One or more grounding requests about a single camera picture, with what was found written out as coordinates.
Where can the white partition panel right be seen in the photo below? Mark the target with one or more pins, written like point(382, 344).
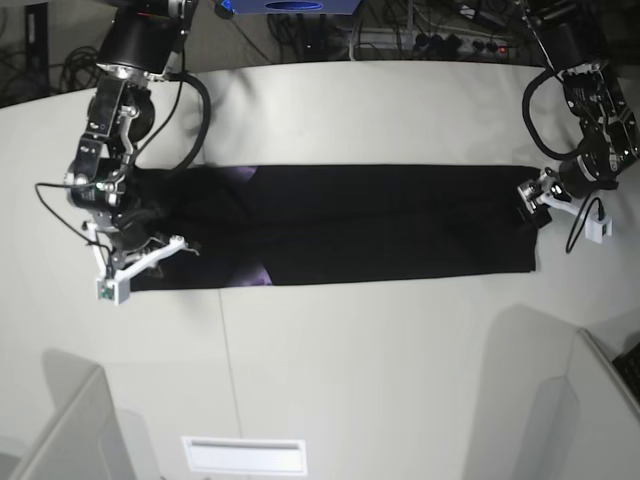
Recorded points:
point(583, 424)

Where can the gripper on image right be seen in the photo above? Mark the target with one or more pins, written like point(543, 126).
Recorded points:
point(533, 213)

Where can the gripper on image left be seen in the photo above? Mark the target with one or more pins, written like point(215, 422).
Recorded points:
point(132, 216)

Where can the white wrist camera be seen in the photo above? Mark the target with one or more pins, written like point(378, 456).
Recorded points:
point(118, 267)
point(589, 219)

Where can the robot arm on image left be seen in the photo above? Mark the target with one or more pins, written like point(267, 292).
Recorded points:
point(143, 44)

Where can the blue box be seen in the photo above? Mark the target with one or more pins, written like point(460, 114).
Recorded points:
point(264, 7)

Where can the white partition panel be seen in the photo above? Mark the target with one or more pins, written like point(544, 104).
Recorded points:
point(82, 439)
point(583, 424)

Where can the black keyboard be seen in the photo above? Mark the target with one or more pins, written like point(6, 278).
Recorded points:
point(628, 367)

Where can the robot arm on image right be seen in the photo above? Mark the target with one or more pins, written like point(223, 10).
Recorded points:
point(575, 53)

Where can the white partition panel left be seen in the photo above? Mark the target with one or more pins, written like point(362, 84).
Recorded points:
point(82, 439)

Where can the black T-shirt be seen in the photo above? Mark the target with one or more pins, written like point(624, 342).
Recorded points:
point(310, 225)

